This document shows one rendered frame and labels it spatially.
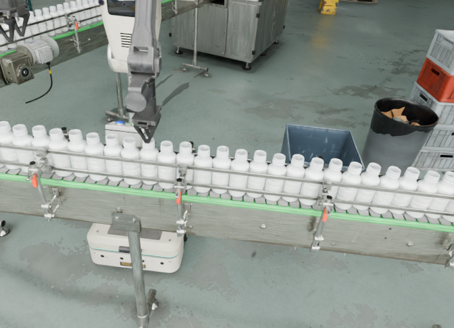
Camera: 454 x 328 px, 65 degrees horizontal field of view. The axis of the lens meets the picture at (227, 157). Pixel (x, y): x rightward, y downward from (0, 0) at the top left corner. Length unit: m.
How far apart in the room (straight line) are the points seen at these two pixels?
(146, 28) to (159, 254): 1.34
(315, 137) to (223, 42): 3.26
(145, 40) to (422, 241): 1.08
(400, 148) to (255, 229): 1.85
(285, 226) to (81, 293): 1.34
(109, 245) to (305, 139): 1.19
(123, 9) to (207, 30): 3.39
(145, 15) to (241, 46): 3.82
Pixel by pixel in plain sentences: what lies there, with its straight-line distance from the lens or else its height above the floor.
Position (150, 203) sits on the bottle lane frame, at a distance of 1.23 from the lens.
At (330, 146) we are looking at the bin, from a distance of 1.84.
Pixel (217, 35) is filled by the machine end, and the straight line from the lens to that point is 4.89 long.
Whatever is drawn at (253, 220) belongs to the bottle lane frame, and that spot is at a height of 0.93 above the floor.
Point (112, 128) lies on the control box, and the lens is 1.32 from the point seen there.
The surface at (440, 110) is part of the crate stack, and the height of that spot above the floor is 0.60.
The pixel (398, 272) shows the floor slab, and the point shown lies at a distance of 2.57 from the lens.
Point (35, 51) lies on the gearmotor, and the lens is 2.41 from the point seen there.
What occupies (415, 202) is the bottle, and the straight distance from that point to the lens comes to 1.29.
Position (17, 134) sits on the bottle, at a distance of 1.30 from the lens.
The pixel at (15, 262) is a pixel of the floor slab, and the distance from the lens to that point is 2.49.
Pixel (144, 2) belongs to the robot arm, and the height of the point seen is 1.57.
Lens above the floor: 1.79
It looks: 35 degrees down
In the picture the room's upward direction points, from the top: 5 degrees clockwise
